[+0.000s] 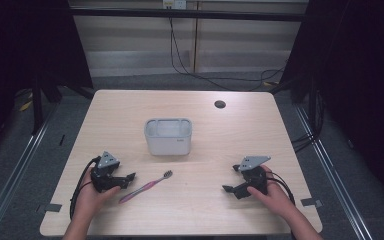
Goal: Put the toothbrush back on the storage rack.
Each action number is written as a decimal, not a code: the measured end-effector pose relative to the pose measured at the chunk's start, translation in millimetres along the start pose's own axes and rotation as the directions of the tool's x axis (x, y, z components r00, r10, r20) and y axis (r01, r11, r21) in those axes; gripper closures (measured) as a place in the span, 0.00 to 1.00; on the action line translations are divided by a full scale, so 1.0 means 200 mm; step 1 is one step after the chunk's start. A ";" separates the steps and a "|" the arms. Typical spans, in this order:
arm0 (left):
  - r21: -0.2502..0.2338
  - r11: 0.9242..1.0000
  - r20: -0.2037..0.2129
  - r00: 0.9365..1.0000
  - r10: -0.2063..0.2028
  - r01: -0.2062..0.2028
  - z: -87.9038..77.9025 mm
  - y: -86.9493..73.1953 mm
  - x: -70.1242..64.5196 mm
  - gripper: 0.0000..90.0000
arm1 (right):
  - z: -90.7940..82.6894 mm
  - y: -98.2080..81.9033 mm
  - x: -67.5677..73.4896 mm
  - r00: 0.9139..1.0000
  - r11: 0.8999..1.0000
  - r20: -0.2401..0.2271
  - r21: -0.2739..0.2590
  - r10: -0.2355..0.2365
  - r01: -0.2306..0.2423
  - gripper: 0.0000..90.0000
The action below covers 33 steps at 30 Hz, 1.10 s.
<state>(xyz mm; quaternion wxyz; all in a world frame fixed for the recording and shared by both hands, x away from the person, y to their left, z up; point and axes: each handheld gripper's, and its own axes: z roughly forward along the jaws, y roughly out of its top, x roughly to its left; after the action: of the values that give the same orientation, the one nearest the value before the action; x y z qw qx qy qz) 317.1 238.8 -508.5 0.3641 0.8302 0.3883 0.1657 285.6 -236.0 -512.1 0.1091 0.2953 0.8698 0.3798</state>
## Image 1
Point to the white plastic container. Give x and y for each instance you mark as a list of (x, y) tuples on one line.
[(168, 140)]

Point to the metal floor rail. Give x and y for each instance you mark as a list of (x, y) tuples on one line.
[(13, 173), (330, 173)]

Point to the black horizontal bar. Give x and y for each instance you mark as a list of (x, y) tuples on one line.
[(186, 14)]

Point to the yellow object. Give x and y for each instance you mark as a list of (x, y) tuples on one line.
[(26, 105)]

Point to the grey tape piece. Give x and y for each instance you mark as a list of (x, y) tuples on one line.
[(50, 208), (311, 202)]

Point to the person's left hand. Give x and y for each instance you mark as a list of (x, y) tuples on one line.
[(91, 200)]

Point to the white wall socket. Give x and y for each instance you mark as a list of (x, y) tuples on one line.
[(175, 4)]

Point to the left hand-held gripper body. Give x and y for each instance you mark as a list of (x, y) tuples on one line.
[(104, 173)]

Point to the pink and purple toothbrush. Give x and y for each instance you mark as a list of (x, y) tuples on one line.
[(145, 187)]

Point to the dark curtain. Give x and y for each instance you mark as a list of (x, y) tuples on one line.
[(360, 83), (20, 50)]

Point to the person's right hand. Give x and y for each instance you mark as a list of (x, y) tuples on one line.
[(275, 198)]

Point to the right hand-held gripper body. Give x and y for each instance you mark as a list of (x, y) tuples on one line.
[(255, 175)]

